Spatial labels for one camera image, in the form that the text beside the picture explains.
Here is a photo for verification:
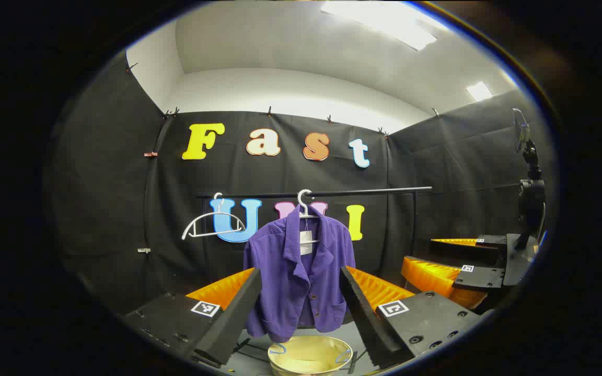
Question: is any black backdrop cloth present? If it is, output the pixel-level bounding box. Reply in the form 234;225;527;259
45;52;548;316

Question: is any large ceiling light panel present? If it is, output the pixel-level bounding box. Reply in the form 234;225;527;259
321;0;438;52

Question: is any cream laundry hamper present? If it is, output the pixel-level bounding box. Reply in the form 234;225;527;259
268;336;354;376

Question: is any purple ribbed jacket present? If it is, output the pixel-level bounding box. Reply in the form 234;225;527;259
242;205;357;344

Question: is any black garment rack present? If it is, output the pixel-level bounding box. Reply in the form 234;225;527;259
195;186;433;374

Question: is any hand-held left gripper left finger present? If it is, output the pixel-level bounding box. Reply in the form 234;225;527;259
123;267;263;369

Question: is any small ceiling light panel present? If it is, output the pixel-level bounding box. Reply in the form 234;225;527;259
465;80;494;102

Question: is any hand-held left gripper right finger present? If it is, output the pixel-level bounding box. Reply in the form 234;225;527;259
340;265;482;370

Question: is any white plastic clothes hanger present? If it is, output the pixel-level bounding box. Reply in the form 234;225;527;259
181;192;247;241
297;189;323;244

